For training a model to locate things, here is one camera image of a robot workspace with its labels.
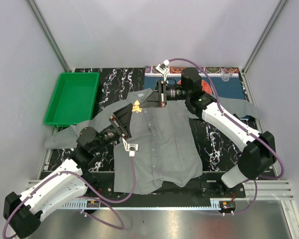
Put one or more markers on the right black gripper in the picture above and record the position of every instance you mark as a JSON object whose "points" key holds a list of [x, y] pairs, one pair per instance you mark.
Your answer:
{"points": [[155, 100]]}

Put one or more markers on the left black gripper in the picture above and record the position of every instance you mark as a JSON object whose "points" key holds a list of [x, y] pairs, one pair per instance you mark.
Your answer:
{"points": [[123, 116]]}

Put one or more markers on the orange flower brooch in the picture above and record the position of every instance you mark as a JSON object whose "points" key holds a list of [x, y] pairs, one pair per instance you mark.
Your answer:
{"points": [[136, 107]]}

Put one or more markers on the grey button shirt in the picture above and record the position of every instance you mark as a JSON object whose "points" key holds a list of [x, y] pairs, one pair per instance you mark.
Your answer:
{"points": [[167, 151]]}

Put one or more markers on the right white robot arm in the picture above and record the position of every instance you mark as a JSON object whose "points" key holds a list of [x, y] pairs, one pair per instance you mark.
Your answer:
{"points": [[257, 148]]}

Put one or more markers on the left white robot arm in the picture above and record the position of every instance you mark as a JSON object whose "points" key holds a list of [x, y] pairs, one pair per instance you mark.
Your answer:
{"points": [[24, 212]]}

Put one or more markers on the green plastic bin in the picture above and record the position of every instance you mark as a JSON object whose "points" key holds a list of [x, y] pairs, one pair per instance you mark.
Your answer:
{"points": [[73, 99]]}

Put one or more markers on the red and teal plate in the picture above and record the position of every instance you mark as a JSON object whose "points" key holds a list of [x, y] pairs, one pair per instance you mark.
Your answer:
{"points": [[206, 87]]}

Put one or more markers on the blue patterned placemat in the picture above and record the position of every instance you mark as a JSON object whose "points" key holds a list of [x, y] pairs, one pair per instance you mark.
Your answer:
{"points": [[234, 88]]}

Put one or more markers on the clear drinking glass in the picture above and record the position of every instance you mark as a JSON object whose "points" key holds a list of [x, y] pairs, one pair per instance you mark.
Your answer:
{"points": [[227, 73]]}

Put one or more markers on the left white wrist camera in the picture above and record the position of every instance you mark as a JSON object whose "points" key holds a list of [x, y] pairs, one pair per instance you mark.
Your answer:
{"points": [[130, 148]]}

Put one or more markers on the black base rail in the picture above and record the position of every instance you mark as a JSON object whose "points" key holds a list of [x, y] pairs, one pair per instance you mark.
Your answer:
{"points": [[205, 186]]}

